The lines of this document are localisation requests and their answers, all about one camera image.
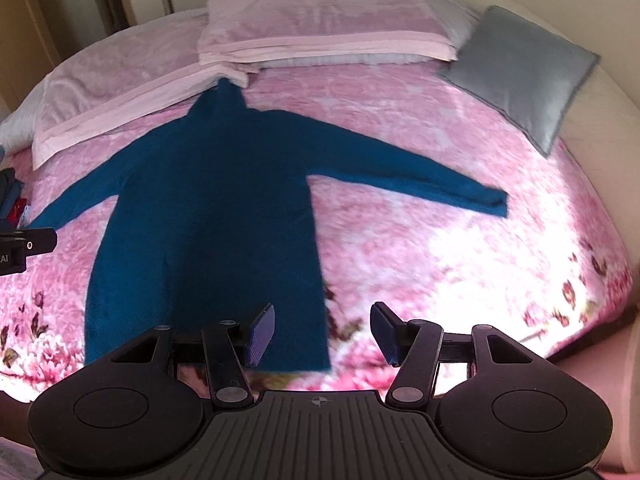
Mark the person's left forearm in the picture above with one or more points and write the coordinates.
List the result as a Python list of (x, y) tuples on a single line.
[(15, 417)]

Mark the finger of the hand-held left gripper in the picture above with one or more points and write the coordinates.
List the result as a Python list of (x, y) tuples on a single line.
[(41, 241)]

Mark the stack of folded clothes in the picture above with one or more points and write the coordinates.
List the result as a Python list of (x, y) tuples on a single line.
[(12, 195)]

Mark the grey-blue square cushion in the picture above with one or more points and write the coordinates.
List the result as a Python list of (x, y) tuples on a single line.
[(520, 75)]

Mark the teal knit sweater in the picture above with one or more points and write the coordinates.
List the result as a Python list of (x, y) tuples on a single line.
[(215, 210)]

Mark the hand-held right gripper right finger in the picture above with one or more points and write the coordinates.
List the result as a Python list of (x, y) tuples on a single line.
[(385, 332)]

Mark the pink pillow by headboard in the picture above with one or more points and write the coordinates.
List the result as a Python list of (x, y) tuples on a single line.
[(325, 15)]

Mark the pink floral fleece blanket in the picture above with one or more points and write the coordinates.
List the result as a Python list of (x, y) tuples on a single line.
[(400, 235)]

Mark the striped pale bedding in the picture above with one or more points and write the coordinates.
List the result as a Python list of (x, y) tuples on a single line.
[(450, 15)]

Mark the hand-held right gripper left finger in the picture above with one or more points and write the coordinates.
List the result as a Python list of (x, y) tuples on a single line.
[(260, 332)]

